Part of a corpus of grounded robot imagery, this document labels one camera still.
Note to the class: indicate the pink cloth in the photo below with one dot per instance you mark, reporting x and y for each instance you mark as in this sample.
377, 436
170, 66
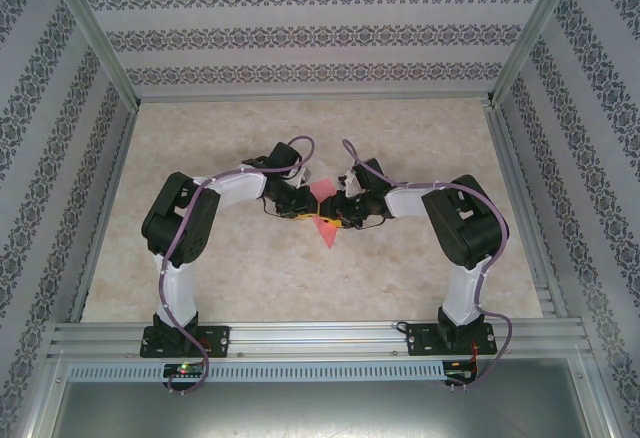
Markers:
327, 235

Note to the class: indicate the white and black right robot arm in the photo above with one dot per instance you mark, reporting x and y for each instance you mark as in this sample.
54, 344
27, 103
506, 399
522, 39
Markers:
465, 293

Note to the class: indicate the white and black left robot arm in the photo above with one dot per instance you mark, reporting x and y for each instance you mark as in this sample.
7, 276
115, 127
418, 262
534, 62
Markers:
177, 293

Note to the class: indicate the grey metal sheet panel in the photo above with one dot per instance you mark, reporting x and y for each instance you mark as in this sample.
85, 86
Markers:
320, 408

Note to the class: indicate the thin aluminium rear bar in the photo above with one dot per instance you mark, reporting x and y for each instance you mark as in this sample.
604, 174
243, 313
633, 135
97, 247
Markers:
315, 96

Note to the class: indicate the small dark circuit board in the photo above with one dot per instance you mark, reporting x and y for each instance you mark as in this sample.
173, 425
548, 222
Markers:
457, 374

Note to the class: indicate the circuit board with green light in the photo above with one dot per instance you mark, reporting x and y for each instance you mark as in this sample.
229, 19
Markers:
185, 370

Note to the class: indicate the aluminium mounting rail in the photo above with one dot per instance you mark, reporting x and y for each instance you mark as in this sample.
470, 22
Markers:
320, 340

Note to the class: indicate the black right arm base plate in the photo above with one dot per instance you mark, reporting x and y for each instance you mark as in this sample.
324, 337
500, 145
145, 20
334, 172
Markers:
420, 340

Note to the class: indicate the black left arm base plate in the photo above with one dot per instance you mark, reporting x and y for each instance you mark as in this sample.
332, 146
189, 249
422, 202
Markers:
215, 340

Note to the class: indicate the aluminium side rail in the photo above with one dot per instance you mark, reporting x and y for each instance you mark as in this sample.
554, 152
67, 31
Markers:
105, 213
525, 213

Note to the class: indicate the aluminium frame post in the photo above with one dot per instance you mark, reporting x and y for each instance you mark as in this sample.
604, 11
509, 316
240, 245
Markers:
95, 33
537, 33

